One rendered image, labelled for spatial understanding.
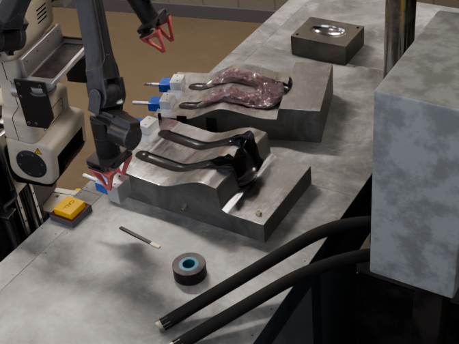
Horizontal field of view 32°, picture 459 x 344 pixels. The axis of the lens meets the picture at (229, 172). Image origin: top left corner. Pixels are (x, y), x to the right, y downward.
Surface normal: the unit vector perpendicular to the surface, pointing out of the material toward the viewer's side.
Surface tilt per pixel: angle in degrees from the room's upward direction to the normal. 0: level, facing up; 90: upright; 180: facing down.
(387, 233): 90
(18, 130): 90
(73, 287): 0
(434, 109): 90
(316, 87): 0
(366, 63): 0
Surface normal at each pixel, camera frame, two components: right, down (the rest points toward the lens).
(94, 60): -0.57, 0.01
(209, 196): -0.51, 0.56
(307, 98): -0.09, -0.79
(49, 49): 0.94, 0.13
